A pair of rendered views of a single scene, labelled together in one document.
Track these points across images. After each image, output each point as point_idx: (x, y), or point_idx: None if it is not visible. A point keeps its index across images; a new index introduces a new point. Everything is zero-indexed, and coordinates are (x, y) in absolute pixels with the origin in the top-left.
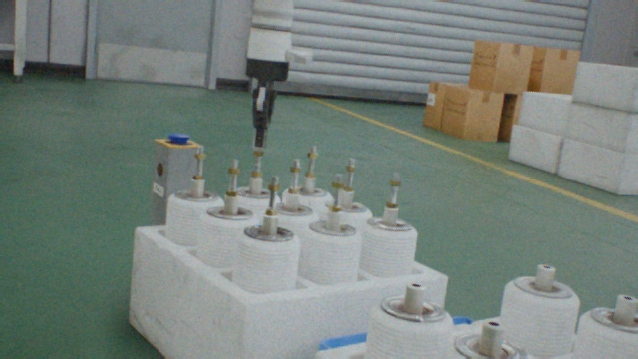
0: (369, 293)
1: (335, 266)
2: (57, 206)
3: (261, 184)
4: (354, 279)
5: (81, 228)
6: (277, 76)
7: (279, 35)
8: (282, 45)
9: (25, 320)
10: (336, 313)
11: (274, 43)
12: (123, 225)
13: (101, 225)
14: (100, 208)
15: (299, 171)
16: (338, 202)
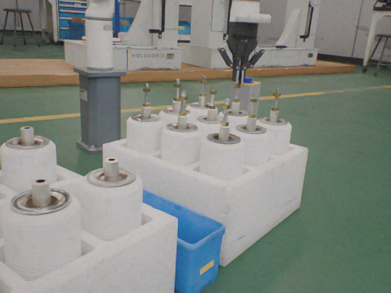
0: (166, 171)
1: (162, 147)
2: (317, 134)
3: (236, 107)
4: (176, 162)
5: (297, 143)
6: (234, 32)
7: (237, 3)
8: (238, 10)
9: None
10: (147, 174)
11: (233, 9)
12: (322, 149)
13: (310, 145)
14: (336, 141)
15: (212, 93)
16: (182, 109)
